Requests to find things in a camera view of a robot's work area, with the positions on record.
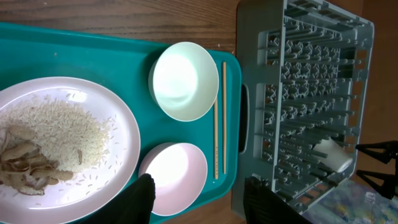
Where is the wooden chopstick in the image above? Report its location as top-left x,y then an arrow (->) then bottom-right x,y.
213,98 -> 219,180
221,62 -> 227,174

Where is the teal serving tray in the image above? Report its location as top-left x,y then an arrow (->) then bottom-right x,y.
1,23 -> 242,208

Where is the rice pile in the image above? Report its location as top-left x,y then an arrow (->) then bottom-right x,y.
1,95 -> 115,172

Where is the white cup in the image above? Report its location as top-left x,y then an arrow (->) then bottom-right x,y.
313,138 -> 353,173

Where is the white dinner plate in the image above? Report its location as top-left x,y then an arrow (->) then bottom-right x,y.
1,77 -> 141,223

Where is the pink bowl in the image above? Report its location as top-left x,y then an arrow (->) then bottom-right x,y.
139,142 -> 208,217

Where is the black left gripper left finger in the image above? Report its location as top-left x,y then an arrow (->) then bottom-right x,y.
81,174 -> 155,224

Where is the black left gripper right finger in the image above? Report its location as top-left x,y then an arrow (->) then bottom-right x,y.
243,177 -> 311,224

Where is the black tripod stand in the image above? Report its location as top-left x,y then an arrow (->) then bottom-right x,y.
355,140 -> 397,200

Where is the grey dishwasher rack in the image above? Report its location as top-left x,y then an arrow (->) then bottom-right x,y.
232,0 -> 374,216

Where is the white green bowl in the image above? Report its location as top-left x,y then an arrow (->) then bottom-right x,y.
148,42 -> 220,122

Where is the peanut shells pile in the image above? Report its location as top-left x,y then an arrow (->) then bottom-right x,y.
1,125 -> 74,196

